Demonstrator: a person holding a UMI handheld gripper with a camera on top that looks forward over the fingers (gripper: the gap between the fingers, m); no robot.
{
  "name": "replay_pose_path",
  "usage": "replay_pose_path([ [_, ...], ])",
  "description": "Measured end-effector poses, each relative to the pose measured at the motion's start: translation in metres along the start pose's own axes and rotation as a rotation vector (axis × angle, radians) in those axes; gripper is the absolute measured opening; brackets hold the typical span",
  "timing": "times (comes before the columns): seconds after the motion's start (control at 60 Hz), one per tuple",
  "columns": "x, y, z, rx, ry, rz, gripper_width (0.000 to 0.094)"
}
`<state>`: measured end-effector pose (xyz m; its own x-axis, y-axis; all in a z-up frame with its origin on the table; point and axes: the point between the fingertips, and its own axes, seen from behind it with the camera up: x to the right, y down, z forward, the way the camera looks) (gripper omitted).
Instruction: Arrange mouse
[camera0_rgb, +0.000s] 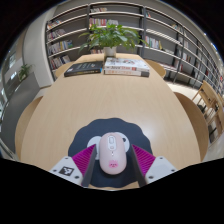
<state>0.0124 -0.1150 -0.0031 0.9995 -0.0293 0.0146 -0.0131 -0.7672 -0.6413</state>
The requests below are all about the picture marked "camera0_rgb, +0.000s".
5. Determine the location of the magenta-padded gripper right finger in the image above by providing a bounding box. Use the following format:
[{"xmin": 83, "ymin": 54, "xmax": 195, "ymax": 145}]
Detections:
[{"xmin": 129, "ymin": 143, "xmax": 178, "ymax": 188}]

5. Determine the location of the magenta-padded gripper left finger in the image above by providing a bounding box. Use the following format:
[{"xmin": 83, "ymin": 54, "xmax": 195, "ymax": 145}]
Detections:
[{"xmin": 49, "ymin": 143, "xmax": 98, "ymax": 188}]

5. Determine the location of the pink computer mouse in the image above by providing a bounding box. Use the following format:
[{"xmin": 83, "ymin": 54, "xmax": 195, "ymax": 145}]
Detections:
[{"xmin": 98, "ymin": 132, "xmax": 128, "ymax": 176}]

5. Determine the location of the dark cloud-shaped mouse pad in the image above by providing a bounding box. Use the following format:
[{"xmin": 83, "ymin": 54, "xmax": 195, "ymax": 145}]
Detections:
[{"xmin": 67, "ymin": 117, "xmax": 153, "ymax": 189}]

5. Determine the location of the book with red spine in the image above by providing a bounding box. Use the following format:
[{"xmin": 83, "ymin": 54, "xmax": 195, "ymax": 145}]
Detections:
[{"xmin": 103, "ymin": 68, "xmax": 150, "ymax": 78}]

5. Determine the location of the black book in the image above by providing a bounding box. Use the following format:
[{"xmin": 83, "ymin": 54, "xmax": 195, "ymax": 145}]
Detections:
[{"xmin": 63, "ymin": 60, "xmax": 104, "ymax": 78}]

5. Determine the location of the small green floor plant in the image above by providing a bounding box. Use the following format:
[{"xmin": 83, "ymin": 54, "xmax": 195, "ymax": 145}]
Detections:
[{"xmin": 18, "ymin": 63, "xmax": 33, "ymax": 83}]

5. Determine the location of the white cover book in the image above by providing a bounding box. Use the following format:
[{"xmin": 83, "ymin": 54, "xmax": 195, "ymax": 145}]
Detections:
[{"xmin": 104, "ymin": 57, "xmax": 151, "ymax": 73}]

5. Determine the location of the grey bookshelf unit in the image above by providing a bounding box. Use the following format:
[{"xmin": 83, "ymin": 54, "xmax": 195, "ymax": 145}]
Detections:
[{"xmin": 44, "ymin": 1, "xmax": 224, "ymax": 98}]

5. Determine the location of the green potted plant white pot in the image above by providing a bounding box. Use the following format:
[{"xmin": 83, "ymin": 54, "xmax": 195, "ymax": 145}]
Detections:
[{"xmin": 78, "ymin": 21, "xmax": 148, "ymax": 63}]

